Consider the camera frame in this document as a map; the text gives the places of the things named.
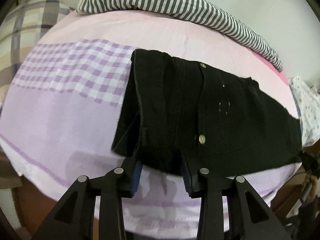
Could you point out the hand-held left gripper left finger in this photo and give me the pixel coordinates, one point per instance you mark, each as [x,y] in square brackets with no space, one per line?
[136,180]

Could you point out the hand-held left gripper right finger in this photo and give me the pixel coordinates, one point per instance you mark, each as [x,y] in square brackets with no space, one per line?
[190,180]

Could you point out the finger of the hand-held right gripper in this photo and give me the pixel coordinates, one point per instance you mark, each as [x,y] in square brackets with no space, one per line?
[308,160]

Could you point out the black pants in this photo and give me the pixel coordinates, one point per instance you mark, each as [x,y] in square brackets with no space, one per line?
[225,105]

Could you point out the white dotted pillow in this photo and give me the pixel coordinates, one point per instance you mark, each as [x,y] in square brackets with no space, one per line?
[307,110]

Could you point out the pink purple checked bed sheet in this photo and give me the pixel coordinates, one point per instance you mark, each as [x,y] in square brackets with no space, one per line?
[62,117]

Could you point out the plaid pillow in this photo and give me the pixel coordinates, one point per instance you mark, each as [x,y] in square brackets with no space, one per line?
[22,37]

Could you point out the wooden bed frame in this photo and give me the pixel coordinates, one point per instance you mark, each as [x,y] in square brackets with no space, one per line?
[15,180]

